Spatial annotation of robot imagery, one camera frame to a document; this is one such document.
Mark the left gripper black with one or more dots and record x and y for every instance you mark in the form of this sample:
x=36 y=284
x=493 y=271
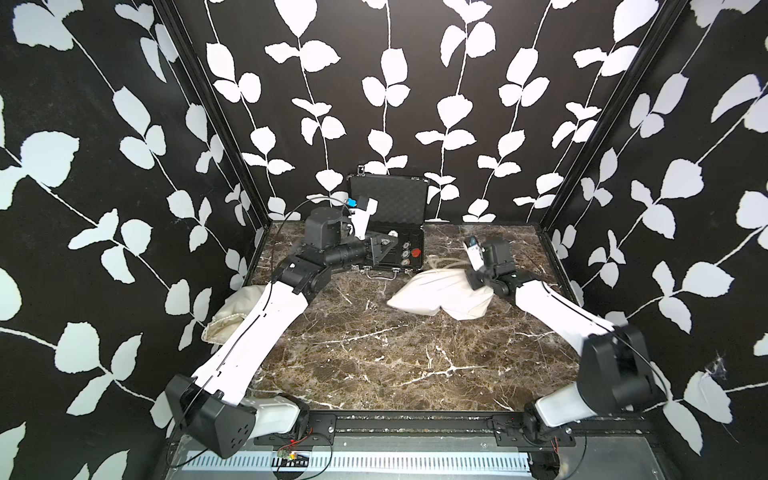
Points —
x=377 y=253

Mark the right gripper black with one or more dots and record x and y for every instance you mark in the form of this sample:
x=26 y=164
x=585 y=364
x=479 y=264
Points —
x=472 y=279

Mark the cream cloth bag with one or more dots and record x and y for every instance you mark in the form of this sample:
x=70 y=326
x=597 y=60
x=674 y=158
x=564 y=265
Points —
x=445 y=290

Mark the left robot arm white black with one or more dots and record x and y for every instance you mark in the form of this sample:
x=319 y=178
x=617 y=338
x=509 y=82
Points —
x=208 y=405

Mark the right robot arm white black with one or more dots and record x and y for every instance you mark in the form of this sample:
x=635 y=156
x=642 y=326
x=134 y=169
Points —
x=614 y=367

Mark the open black poker chip case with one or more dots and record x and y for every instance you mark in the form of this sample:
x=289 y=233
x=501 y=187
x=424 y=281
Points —
x=402 y=202

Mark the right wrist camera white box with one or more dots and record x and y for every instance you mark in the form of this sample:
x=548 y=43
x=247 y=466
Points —
x=475 y=253

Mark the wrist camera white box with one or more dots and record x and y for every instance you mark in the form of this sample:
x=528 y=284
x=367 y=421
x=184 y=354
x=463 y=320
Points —
x=475 y=253
x=360 y=212

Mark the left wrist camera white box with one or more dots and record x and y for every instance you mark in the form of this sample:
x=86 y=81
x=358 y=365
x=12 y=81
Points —
x=360 y=212

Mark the cream cloth bag left wall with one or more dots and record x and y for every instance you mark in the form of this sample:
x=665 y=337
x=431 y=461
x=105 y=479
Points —
x=230 y=316

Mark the black front mounting rail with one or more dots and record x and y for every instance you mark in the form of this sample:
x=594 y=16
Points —
x=503 y=429

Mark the white perforated cable tray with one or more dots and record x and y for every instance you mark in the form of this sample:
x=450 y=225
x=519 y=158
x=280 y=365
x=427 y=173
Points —
x=424 y=463

